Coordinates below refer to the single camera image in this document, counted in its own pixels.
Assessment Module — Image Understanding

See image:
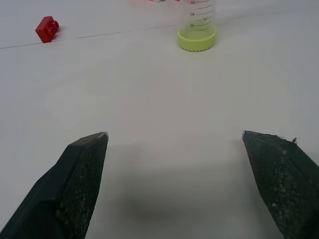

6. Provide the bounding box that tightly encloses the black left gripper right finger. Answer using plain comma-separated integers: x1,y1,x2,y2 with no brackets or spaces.
241,130,319,239

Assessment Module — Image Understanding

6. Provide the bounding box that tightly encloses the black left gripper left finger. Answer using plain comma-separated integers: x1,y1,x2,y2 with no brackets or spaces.
0,131,110,239

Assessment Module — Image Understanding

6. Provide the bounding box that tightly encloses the red toy building brick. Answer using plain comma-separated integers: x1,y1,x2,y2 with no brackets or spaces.
35,16,60,44

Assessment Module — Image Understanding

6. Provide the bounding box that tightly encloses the clear tube with green cap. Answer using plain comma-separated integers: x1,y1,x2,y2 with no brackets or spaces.
177,0,218,53

